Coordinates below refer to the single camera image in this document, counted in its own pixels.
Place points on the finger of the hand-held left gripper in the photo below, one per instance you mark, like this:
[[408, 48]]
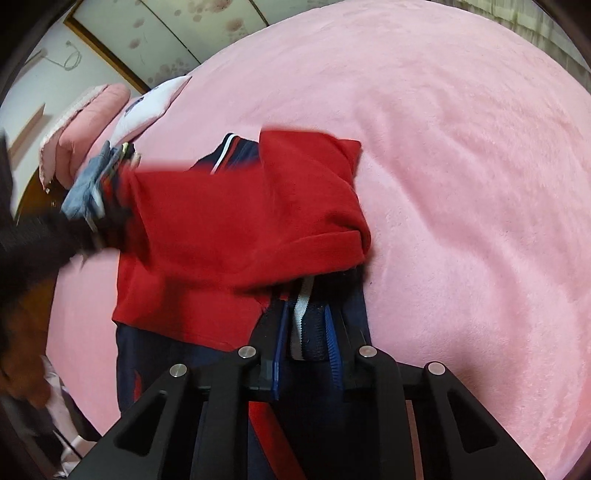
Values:
[[117, 212]]

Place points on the floral panel with wooden frame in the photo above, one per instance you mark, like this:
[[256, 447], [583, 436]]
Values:
[[175, 32]]

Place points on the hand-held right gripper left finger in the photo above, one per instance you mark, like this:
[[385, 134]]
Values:
[[276, 355]]

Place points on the stack of folded clothes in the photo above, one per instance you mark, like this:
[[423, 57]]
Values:
[[83, 189]]

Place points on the white pillow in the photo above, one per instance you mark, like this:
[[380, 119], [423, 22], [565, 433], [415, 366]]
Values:
[[147, 106]]

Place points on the pale shiny cloth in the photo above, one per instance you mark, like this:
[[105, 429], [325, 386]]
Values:
[[69, 415]]

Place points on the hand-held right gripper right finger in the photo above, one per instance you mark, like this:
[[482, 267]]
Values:
[[333, 355]]

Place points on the red and navy jacket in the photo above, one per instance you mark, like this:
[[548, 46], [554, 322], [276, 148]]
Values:
[[221, 230]]

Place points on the pink plush blanket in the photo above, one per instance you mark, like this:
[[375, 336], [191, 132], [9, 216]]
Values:
[[452, 184]]

